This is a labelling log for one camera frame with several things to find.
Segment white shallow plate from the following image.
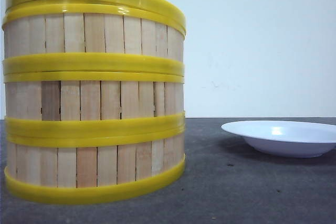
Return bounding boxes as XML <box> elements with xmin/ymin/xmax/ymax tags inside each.
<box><xmin>221</xmin><ymin>120</ymin><xmax>335</xmax><ymax>158</ymax></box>

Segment front bamboo steamer basket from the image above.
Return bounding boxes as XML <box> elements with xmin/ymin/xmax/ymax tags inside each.
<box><xmin>5</xmin><ymin>133</ymin><xmax>185</xmax><ymax>205</ymax></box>

